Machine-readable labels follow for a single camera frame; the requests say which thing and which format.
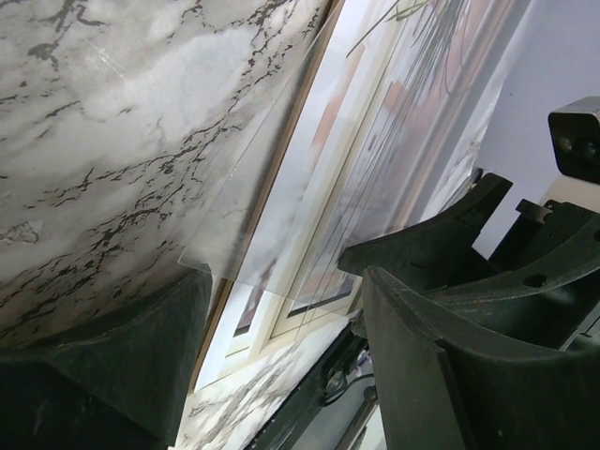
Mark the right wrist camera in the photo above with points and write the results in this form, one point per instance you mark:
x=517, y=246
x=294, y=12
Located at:
x=574, y=134

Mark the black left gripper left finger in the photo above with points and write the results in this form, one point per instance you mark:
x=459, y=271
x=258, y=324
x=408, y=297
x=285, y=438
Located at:
x=119, y=381

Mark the black table edge rail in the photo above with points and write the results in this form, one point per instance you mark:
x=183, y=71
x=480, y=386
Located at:
x=331, y=405

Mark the clear acrylic sheet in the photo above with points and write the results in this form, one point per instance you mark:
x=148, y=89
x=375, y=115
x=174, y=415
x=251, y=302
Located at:
x=380, y=84

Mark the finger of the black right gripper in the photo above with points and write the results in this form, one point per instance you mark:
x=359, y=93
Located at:
x=438, y=252
x=544, y=302

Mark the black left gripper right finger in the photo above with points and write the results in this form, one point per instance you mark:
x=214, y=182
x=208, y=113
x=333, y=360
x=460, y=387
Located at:
x=445, y=382

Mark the photo print with window scene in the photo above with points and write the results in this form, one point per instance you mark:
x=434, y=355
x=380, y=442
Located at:
x=249, y=324

